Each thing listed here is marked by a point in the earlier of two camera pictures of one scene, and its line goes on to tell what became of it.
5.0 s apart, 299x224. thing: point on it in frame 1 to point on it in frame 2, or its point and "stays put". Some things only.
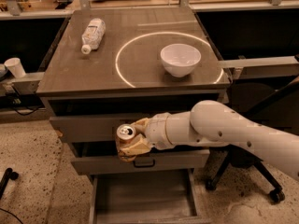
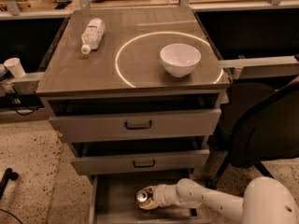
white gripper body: x=156 y=131 to x=162 y=195
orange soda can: x=124 y=134 to x=141 y=196
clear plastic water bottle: x=92 y=35 stays put
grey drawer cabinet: x=107 y=69 stays put
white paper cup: x=15 y=66 stays put
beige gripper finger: x=141 y=126 to x=149 y=189
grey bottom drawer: x=162 y=197 stays put
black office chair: x=274 y=107 stays put
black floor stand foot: x=7 y=175 stays put
